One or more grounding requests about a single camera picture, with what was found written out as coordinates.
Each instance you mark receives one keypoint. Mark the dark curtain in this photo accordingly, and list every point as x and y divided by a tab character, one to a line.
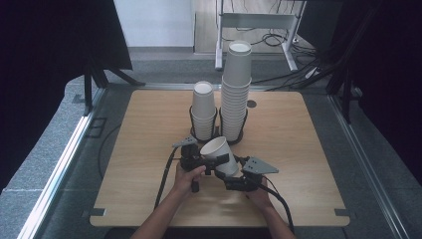
391	83
49	66

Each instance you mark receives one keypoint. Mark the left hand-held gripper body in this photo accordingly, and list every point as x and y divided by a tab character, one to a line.
190	159

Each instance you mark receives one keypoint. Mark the person's left hand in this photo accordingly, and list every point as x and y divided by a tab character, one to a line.
182	182

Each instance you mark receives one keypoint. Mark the person's right hand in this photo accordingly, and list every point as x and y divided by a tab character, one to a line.
260	199

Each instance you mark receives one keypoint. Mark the black metal stand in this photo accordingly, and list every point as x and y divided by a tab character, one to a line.
346	99

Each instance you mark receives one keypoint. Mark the short aluminium rail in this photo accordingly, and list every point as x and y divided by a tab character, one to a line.
166	86

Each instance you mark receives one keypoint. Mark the white power strip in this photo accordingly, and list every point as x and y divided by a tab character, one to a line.
312	72

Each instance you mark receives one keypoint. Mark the white paper cup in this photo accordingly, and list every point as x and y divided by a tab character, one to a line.
217	147

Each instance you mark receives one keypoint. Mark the black tripod stand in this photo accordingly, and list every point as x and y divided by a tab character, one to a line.
88	93

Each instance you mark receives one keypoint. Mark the long aluminium rail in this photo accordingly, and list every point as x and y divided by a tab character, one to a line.
365	166
66	149

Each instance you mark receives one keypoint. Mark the tall stack of paper cups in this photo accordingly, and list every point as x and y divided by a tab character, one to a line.
236	83

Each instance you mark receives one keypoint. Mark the short stack of paper cups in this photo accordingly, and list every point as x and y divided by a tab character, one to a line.
203	106

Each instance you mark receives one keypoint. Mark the white metal desk frame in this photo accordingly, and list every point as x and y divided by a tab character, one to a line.
255	20

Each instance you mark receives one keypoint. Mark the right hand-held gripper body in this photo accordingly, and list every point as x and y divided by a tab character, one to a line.
257	167

